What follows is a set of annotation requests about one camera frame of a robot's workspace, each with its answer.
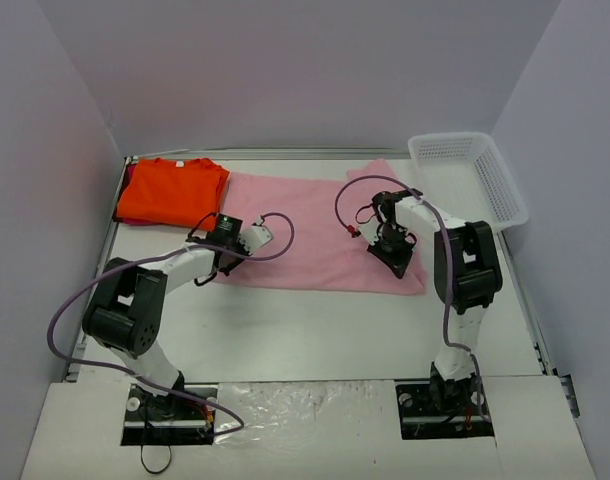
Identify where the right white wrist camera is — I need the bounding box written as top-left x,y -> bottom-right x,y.
358,217 -> 383,246

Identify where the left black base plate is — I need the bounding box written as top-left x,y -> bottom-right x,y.
120,384 -> 215,447

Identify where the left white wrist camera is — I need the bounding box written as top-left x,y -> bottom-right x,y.
238,224 -> 274,255

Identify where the pink t shirt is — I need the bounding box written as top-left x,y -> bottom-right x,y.
216,172 -> 427,295

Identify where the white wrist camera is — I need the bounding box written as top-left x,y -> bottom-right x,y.
238,224 -> 274,255
358,217 -> 383,246

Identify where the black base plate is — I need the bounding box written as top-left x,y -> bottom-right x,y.
120,384 -> 215,447
395,379 -> 494,441

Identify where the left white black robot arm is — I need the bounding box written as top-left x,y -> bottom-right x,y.
82,214 -> 272,418

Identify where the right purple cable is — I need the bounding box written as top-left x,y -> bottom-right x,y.
333,173 -> 486,416

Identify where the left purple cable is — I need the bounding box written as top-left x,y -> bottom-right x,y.
46,212 -> 296,434

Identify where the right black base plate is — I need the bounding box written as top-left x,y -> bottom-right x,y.
395,379 -> 494,441

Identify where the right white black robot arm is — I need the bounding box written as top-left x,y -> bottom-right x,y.
359,191 -> 503,413

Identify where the folded orange t shirt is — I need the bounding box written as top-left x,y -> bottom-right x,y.
118,158 -> 230,231

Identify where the purple cable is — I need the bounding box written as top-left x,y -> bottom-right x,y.
46,212 -> 296,434
333,173 -> 486,416

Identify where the thin black cable loop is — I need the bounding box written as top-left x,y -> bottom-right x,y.
138,419 -> 174,475

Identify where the white plastic basket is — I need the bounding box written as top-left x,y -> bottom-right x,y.
408,132 -> 529,233

